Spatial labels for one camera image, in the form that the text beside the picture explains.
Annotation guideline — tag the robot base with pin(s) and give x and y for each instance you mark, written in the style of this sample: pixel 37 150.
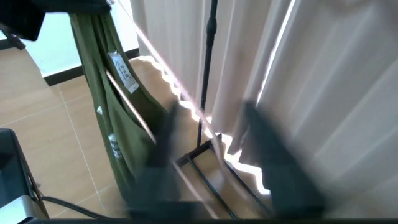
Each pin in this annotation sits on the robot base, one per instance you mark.
pixel 15 171

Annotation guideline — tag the green printed shirt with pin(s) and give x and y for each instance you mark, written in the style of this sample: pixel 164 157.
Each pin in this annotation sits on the green printed shirt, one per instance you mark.
pixel 93 62

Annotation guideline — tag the black clothes rack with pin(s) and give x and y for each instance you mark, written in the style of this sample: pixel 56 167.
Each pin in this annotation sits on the black clothes rack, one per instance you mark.
pixel 206 77

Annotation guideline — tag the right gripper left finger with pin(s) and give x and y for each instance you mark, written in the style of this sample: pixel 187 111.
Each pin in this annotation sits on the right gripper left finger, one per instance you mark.
pixel 158 193

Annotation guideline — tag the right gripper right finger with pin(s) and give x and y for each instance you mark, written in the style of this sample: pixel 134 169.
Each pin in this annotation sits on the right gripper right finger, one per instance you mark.
pixel 289 193

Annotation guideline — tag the pink clothes hanger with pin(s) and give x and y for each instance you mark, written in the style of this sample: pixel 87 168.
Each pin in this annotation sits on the pink clothes hanger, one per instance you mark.
pixel 130 106

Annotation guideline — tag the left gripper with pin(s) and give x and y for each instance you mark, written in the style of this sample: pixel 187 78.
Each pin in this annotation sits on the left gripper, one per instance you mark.
pixel 18 15

